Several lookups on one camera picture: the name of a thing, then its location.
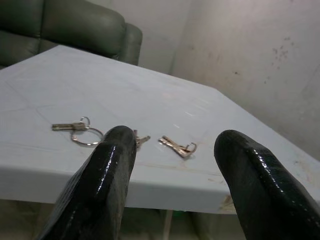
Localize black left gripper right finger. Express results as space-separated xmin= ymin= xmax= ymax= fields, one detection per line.
xmin=214 ymin=129 xmax=320 ymax=240

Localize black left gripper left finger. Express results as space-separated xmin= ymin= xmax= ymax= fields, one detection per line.
xmin=34 ymin=125 xmax=138 ymax=240

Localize silver keys with small ring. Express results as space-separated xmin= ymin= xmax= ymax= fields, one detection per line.
xmin=157 ymin=135 xmax=198 ymax=159

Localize dark green leather sofa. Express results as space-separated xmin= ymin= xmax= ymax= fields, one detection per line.
xmin=0 ymin=0 xmax=144 ymax=71

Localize silver keys with large ring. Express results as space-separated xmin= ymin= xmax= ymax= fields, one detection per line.
xmin=51 ymin=115 xmax=105 ymax=148

